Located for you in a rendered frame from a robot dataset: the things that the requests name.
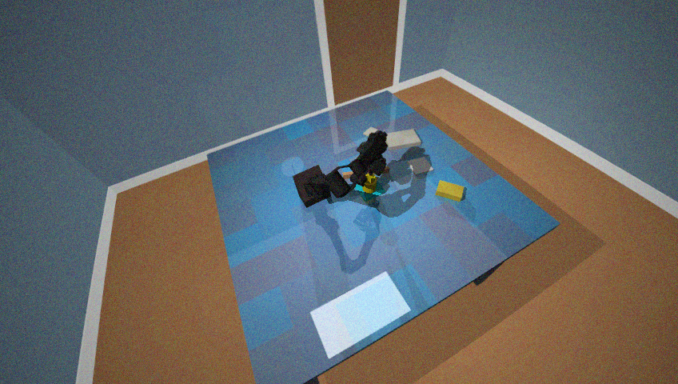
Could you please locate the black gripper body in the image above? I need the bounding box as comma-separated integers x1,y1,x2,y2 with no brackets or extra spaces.
350,154,383,186

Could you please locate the yellow rectangular block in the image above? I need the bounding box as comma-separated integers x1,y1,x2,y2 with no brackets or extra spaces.
435,180,464,202

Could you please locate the beige rectangular block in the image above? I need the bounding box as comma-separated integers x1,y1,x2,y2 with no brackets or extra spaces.
385,129,421,150

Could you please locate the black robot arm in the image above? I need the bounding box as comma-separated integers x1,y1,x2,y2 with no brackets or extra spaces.
303,130,388,199

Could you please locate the white flat square tile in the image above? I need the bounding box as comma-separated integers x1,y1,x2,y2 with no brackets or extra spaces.
407,157,433,175

